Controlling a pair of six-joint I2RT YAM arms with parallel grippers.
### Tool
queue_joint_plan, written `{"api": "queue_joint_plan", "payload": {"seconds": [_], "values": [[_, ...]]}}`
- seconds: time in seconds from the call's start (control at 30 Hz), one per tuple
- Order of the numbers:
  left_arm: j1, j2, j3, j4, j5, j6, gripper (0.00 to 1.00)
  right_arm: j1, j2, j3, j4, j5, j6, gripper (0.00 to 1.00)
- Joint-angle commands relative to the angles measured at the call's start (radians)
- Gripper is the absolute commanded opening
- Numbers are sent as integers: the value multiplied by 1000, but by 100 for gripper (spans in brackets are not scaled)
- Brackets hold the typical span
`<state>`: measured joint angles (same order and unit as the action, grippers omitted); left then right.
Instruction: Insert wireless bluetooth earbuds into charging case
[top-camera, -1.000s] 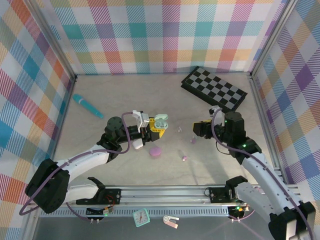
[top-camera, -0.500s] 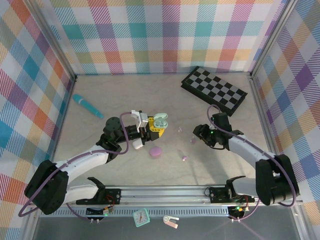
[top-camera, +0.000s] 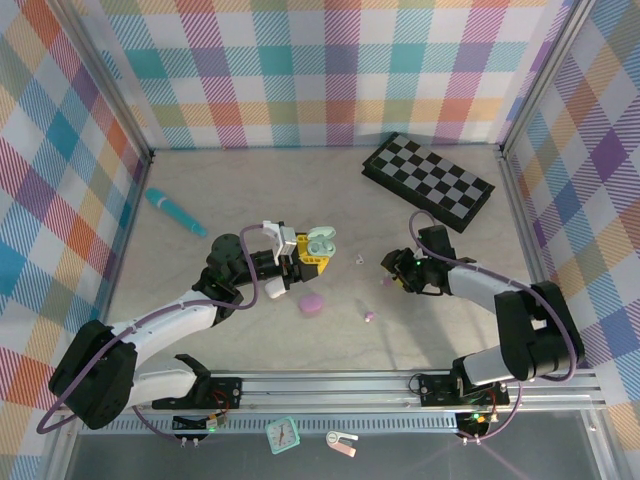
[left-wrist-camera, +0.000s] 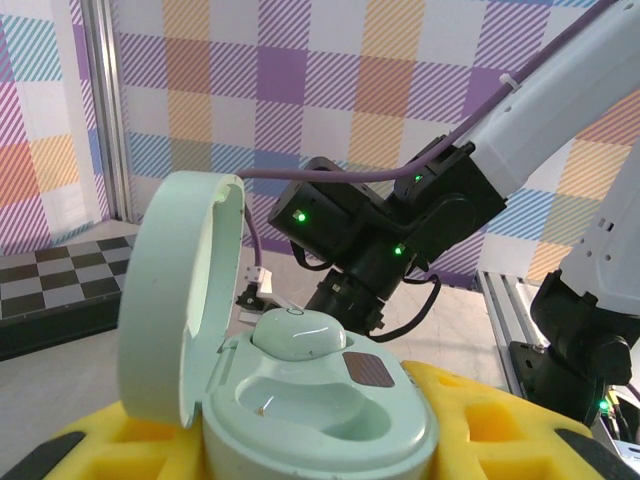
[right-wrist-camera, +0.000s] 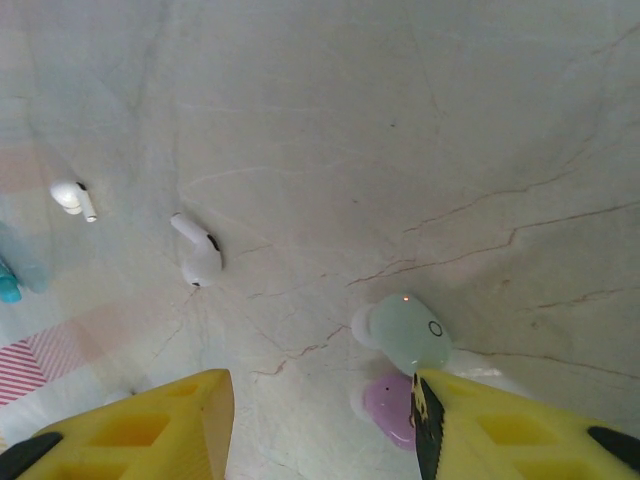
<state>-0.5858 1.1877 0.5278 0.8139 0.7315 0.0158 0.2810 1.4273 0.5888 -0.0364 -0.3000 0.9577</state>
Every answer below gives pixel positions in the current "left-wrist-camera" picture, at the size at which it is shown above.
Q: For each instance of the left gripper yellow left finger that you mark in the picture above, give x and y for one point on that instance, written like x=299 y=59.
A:
x=150 y=455

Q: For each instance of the black folding chessboard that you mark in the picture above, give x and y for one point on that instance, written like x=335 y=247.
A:
x=60 y=280

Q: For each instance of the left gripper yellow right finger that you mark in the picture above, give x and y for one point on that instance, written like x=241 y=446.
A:
x=510 y=440

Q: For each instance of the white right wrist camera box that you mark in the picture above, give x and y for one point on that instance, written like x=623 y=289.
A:
x=260 y=280

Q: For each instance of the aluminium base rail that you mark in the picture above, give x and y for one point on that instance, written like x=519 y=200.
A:
x=505 y=320

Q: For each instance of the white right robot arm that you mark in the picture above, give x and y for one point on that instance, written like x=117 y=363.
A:
x=550 y=115

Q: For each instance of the mint green earbud charging case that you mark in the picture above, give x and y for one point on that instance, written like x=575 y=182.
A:
x=310 y=415

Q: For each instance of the aluminium frame post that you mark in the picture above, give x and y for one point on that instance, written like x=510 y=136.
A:
x=107 y=110

